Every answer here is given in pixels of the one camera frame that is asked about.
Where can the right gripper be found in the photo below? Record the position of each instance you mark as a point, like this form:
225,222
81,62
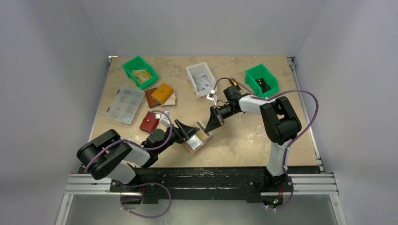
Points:
219,114

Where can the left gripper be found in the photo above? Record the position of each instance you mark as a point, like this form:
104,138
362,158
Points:
187,131

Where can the blue card sleeves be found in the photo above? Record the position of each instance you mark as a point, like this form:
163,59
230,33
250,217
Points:
199,125

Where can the gold card with black stripe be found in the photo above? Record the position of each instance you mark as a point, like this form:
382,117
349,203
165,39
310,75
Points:
203,136

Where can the pink card holder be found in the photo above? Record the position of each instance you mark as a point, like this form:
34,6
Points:
194,144

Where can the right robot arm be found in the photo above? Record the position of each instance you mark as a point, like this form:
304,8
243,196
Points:
280,122

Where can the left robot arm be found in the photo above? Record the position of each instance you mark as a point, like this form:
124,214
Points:
103,156

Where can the beige card holder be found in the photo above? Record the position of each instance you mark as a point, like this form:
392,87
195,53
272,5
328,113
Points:
171,101

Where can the red card holder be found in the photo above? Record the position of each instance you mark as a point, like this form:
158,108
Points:
149,123

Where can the cards in white bin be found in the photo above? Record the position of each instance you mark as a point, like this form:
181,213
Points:
202,82

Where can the yellow card holder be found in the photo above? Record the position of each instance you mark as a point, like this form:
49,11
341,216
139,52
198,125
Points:
162,93

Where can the brown card holder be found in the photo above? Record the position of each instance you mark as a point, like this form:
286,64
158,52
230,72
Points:
151,102

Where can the cards in green bin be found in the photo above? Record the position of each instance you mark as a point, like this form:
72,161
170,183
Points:
141,75

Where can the yellow black screwdriver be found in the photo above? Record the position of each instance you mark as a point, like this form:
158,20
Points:
235,84

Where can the white bin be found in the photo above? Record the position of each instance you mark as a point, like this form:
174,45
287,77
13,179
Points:
199,69

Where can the black item in bin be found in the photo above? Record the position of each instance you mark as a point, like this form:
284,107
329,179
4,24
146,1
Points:
264,87

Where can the right green bin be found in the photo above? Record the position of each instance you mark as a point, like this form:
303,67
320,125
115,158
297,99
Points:
257,72

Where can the green bin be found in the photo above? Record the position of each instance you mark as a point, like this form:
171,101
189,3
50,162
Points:
138,63
257,72

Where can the clear compartment organizer box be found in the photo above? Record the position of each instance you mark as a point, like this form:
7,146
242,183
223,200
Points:
125,105

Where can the left green bin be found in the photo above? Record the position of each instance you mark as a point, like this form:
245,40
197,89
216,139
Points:
138,63

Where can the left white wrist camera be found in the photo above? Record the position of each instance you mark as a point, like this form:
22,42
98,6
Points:
163,120

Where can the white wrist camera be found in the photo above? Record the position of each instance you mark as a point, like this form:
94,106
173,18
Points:
212,96
163,120

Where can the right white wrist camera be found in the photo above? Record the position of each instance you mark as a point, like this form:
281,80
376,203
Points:
212,96

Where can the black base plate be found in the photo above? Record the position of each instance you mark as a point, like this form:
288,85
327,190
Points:
250,184

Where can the aluminium frame rail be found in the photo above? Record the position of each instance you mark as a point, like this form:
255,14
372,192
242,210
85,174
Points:
303,184

